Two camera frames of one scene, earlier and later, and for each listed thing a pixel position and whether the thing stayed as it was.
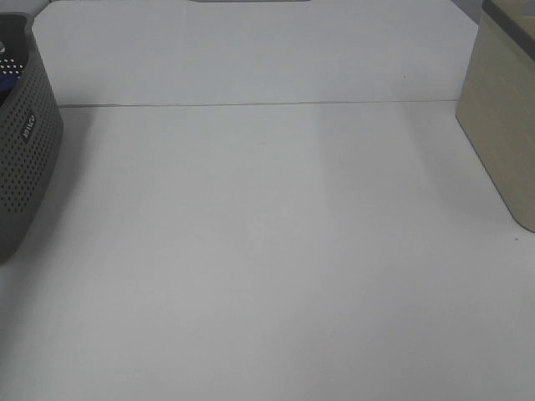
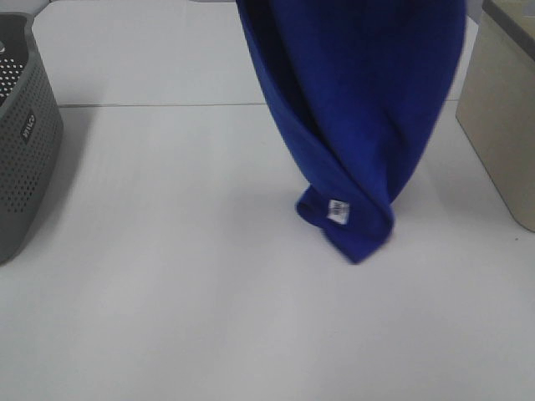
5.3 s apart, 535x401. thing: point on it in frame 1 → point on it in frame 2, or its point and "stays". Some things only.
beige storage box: (496, 108) stays
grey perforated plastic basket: (31, 141) stays
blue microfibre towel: (7, 81) → (359, 87)
